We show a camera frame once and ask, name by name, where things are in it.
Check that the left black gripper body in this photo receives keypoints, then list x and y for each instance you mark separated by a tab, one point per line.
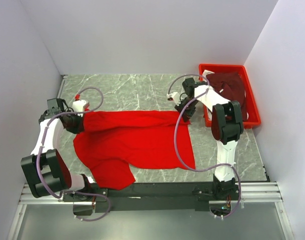
76	124

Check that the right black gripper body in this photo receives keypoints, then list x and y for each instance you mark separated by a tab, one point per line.
185	111

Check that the red t shirt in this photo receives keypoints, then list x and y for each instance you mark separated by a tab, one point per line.
112	141

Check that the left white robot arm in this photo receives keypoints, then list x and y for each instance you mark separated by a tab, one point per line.
45	164

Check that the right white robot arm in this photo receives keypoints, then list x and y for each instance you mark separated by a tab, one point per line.
226	128

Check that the white pink t shirt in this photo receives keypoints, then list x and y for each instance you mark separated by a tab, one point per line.
205	73

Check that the dark maroon t shirt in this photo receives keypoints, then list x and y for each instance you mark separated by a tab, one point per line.
231	87

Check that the red plastic bin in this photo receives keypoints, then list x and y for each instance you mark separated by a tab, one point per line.
254	119

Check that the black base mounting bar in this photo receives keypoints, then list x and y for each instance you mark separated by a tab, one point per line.
198	196

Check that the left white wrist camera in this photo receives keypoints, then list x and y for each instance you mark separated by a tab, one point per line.
80	105

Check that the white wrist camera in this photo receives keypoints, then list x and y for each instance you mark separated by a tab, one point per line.
80	105
175	97

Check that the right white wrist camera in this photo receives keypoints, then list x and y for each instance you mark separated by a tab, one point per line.
175	97

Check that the aluminium frame rail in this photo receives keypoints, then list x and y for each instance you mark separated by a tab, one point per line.
251	192

